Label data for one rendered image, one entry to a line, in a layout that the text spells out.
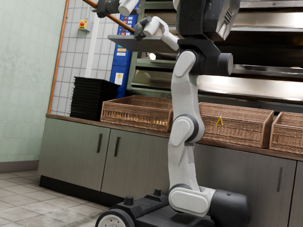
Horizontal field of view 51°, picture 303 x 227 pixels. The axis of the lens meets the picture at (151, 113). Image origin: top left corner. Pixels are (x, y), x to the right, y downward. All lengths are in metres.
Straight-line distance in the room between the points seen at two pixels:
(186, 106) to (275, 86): 1.03
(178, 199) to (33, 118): 1.98
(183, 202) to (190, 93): 0.54
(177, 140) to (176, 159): 0.11
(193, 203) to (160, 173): 0.57
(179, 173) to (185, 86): 0.44
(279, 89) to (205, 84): 0.55
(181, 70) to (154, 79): 1.14
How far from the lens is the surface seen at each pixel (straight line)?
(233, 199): 1.59
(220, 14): 1.66
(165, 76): 2.75
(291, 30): 2.46
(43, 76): 3.28
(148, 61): 2.84
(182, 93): 1.66
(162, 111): 2.18
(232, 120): 2.01
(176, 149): 1.61
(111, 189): 2.29
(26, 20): 3.14
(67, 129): 2.50
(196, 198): 1.58
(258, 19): 2.67
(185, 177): 1.64
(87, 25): 3.21
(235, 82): 2.57
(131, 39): 2.34
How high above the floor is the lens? 0.62
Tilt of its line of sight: 2 degrees up
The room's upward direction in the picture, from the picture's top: 9 degrees clockwise
